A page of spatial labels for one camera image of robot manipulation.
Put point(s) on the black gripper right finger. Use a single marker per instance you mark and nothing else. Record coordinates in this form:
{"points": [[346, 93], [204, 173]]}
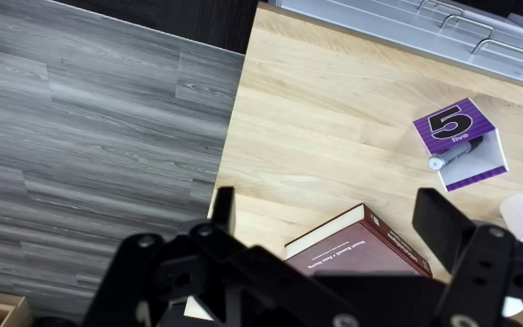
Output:
{"points": [[491, 266]]}

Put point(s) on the purple white paper box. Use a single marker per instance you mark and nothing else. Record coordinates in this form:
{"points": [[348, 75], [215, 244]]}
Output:
{"points": [[453, 124]]}

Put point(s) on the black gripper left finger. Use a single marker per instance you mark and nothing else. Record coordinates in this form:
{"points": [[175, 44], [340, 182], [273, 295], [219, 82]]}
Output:
{"points": [[153, 273]]}

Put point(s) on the grey black marker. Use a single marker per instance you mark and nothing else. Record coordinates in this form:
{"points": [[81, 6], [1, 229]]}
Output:
{"points": [[455, 155]]}

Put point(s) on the dark red hardcover book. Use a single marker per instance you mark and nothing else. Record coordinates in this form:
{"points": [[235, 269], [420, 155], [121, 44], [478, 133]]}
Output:
{"points": [[359, 246]]}

